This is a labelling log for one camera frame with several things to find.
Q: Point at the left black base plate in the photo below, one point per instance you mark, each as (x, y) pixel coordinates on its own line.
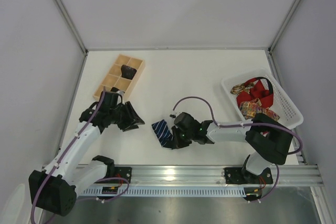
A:
(120, 171)

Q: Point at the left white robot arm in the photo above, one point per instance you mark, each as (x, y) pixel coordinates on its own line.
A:
(57, 186)

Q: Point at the white slotted cable duct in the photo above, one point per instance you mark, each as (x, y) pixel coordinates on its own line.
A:
(165, 191)

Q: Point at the right aluminium frame post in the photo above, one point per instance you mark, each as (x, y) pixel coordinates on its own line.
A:
(287, 19)

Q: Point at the navy blue striped tie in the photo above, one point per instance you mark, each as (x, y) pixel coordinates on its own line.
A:
(163, 134)

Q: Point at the white plastic basket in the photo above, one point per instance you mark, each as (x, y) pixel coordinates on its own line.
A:
(290, 116)

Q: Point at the gold patterned tie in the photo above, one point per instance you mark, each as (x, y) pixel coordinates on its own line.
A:
(250, 109)

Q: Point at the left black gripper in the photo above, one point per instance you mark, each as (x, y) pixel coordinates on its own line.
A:
(123, 117)

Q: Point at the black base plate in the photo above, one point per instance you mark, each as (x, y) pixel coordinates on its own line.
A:
(120, 171)
(236, 176)

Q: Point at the aluminium mounting rail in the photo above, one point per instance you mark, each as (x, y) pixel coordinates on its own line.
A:
(214, 175)

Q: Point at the left aluminium frame post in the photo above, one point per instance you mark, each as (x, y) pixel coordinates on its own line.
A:
(71, 25)

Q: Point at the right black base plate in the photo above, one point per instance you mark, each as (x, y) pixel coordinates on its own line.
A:
(236, 176)

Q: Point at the rolled black tie lower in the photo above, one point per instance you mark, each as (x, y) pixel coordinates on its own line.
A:
(116, 90)

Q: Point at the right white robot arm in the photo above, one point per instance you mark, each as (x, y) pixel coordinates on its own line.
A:
(269, 139)

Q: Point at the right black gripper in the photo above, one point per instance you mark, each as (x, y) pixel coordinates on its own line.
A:
(176, 138)

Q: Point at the red tie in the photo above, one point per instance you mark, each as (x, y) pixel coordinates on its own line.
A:
(257, 88)

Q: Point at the aluminium frame post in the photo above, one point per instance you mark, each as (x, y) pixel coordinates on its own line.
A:
(71, 25)
(287, 19)

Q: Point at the wooden compartment organizer box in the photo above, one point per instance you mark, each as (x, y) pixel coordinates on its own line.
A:
(113, 77)

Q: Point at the rolled black tie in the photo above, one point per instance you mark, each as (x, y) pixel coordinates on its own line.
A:
(128, 72)
(116, 90)

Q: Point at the rolled black tie upper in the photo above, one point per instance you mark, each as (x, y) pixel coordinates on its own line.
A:
(128, 72)

